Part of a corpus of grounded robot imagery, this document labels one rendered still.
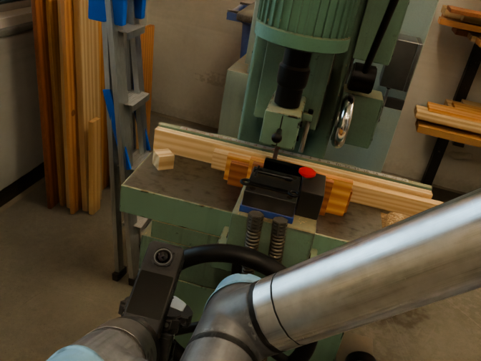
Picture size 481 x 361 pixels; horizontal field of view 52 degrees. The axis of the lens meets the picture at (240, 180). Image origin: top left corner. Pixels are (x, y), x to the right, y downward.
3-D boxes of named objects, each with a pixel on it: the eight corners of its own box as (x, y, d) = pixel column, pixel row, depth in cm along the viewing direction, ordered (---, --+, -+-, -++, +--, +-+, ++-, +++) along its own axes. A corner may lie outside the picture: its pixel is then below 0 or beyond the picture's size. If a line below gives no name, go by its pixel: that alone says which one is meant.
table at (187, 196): (95, 237, 88) (96, 209, 86) (154, 166, 115) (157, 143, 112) (436, 326, 82) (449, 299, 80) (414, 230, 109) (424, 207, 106)
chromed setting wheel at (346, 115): (328, 155, 108) (343, 102, 102) (330, 135, 119) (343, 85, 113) (341, 158, 108) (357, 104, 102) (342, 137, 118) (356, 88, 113)
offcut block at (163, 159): (157, 170, 101) (159, 157, 100) (152, 162, 104) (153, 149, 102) (173, 168, 103) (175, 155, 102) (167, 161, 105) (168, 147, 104)
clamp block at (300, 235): (220, 256, 85) (229, 212, 80) (237, 216, 97) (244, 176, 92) (305, 278, 83) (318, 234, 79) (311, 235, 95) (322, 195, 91)
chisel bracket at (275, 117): (257, 150, 98) (265, 109, 94) (267, 125, 110) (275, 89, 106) (293, 158, 97) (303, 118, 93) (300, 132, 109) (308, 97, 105)
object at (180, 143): (152, 149, 109) (154, 129, 107) (155, 146, 111) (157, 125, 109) (424, 215, 103) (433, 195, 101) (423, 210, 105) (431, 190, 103)
